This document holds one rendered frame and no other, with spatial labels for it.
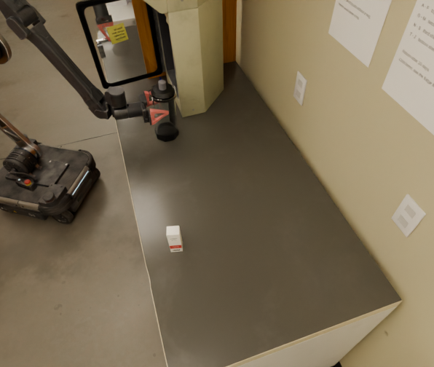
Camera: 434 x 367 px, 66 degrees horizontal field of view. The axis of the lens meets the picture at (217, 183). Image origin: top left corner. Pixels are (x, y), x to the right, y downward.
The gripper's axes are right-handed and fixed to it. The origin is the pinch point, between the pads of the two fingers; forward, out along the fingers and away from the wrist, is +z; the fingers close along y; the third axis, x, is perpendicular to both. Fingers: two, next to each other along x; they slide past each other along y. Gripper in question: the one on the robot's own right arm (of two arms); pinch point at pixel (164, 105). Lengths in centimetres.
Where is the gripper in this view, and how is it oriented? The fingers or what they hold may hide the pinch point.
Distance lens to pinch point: 141.0
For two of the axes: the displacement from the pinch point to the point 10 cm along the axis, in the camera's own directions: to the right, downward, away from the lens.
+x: -0.7, 6.2, 7.8
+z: 9.5, -2.0, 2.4
